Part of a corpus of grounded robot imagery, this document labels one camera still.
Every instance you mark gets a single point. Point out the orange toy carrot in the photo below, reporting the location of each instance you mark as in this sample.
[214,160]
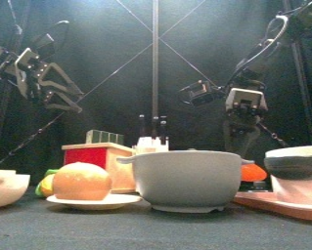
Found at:
[252,173]

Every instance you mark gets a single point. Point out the grey toy pot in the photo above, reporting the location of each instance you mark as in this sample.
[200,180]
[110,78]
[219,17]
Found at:
[188,179]

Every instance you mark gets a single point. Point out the dark green block row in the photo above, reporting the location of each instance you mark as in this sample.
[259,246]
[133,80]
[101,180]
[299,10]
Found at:
[104,137]

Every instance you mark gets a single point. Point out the small dark toy base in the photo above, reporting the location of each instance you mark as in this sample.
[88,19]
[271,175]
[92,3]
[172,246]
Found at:
[255,186]

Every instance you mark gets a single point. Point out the white knife block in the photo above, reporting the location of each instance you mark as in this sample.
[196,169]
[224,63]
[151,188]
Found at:
[152,145]

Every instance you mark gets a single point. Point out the red wooden box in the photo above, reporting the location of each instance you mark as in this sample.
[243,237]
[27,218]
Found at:
[97,159]

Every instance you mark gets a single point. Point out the wooden tray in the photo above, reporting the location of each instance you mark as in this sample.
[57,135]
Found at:
[278,204]

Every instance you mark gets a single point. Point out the round orange toy bun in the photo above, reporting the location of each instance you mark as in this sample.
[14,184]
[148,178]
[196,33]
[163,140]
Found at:
[81,181]

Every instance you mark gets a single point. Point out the yellow green toy corn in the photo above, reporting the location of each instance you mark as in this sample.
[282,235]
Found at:
[46,184]

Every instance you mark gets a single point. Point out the white bowl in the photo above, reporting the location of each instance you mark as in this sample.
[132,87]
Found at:
[4,187]

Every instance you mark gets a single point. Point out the white plate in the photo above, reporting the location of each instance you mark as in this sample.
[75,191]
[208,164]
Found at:
[97,202]

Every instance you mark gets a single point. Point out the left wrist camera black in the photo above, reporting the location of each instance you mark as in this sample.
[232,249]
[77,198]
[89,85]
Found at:
[46,42]

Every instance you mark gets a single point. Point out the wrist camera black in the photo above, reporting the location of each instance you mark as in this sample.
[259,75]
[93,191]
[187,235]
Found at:
[46,42]
[199,93]

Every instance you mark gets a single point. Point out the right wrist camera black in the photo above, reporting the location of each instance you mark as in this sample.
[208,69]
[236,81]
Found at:
[199,93]

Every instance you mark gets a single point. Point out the dark frame post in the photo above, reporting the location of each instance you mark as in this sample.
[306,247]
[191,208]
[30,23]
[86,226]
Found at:
[302,81]

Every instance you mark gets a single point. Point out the vertical metal frame pole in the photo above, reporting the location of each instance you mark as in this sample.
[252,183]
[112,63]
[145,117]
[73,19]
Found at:
[155,58]

